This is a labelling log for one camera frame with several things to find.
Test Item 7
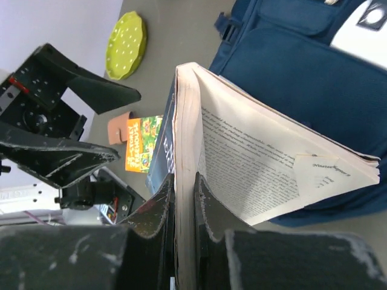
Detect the orange treehouse children's book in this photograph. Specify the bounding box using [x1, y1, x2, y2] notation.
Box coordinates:
[125, 115, 163, 173]

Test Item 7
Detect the tan leather card wallet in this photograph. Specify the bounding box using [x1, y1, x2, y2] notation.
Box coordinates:
[107, 111, 133, 145]

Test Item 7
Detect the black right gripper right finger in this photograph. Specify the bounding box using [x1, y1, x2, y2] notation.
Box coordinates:
[194, 174, 386, 289]

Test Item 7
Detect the green polka dot plate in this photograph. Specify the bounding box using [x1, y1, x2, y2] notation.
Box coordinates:
[105, 11, 148, 80]

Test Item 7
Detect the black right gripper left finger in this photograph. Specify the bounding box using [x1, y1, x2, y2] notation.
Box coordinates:
[1, 175, 174, 289]

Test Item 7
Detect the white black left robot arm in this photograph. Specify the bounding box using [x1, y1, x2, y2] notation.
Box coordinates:
[1, 43, 144, 225]

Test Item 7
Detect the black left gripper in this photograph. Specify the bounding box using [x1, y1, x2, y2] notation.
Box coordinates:
[1, 43, 141, 189]

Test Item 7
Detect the blue Nineteen Eighty-Four paperback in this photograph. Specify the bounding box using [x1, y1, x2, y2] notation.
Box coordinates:
[158, 62, 380, 289]

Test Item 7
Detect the navy blue student backpack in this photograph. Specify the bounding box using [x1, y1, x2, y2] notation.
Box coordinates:
[209, 1, 386, 227]

